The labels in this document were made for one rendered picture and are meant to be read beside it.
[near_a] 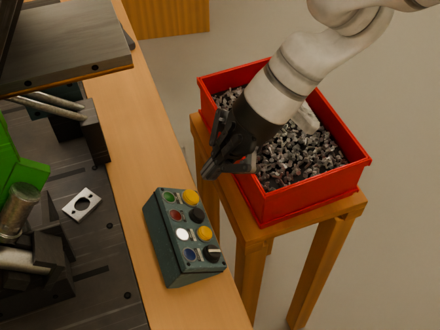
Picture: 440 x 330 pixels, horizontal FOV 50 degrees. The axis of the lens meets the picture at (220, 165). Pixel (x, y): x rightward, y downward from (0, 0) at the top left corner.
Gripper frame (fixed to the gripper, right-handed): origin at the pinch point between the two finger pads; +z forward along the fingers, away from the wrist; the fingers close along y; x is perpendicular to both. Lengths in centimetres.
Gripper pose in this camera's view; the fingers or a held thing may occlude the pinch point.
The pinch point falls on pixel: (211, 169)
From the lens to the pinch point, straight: 72.6
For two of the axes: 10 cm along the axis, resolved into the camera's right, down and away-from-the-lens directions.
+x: 7.7, 1.1, 6.3
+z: -5.4, 6.4, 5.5
